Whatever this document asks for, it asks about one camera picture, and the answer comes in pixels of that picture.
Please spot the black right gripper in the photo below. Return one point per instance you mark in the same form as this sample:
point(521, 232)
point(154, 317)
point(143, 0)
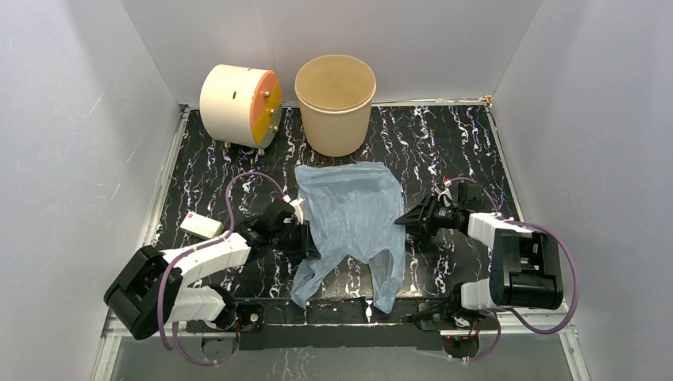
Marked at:
point(419, 221)

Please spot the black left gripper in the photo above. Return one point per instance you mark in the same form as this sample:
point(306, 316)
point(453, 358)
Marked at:
point(309, 248)

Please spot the translucent blue plastic trash bag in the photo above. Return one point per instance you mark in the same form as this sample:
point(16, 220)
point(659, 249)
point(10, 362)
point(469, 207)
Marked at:
point(352, 210)

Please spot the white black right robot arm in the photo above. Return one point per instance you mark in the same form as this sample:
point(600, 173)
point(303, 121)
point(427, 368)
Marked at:
point(525, 259)

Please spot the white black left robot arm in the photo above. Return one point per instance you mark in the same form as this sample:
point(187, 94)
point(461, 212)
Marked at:
point(158, 286)

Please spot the white trash bag box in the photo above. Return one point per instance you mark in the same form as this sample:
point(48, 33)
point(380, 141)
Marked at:
point(201, 226)

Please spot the beige round trash bin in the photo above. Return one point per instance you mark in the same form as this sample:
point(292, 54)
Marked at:
point(335, 94)

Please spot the white cylinder with orange face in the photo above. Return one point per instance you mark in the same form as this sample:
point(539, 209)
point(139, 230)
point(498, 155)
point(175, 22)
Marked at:
point(241, 105)

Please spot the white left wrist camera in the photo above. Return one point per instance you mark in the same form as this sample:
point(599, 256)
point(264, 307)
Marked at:
point(298, 205)

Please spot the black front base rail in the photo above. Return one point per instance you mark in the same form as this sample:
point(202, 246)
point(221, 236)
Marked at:
point(426, 324)

